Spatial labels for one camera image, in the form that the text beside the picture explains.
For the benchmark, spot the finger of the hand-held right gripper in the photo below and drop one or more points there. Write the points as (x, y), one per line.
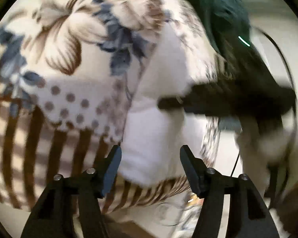
(171, 103)

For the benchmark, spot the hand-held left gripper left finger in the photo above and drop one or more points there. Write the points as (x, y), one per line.
(111, 168)

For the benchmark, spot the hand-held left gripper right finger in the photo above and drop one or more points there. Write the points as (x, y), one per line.
(188, 168)

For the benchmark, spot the white pants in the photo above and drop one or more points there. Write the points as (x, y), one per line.
(151, 133)

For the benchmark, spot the person's right forearm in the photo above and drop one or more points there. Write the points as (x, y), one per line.
(268, 143)

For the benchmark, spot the teal plush blanket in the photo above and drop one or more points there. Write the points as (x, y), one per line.
(213, 10)

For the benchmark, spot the floral bedspread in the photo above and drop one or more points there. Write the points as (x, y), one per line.
(64, 29)

